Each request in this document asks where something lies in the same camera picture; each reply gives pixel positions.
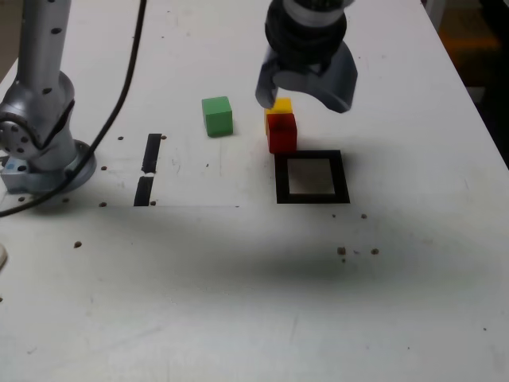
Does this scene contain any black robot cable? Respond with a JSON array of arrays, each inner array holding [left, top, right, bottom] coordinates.
[[0, 0, 147, 218]]

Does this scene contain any red cube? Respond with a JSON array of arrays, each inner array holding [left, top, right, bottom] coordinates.
[[266, 112, 298, 154]]

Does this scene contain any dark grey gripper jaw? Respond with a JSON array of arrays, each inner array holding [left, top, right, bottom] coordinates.
[[255, 49, 284, 109]]

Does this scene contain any black tape strip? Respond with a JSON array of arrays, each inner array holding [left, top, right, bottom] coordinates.
[[133, 133, 163, 208]]

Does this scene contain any yellow cube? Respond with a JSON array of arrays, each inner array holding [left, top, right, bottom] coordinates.
[[264, 97, 294, 136]]

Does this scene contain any green cube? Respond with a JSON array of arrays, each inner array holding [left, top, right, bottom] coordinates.
[[201, 95, 234, 138]]

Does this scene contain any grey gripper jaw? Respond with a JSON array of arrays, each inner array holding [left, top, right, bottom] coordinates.
[[278, 41, 359, 115]]

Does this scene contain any black tape square outline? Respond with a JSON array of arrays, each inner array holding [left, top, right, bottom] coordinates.
[[274, 150, 351, 205]]

